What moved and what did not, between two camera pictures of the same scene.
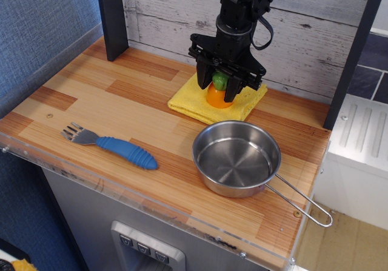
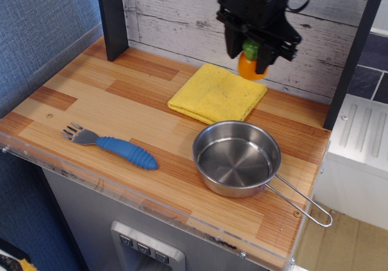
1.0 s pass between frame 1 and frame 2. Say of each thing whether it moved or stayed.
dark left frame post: stayed
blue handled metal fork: stayed
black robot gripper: moved
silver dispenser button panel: stayed
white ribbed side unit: stayed
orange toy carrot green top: moved
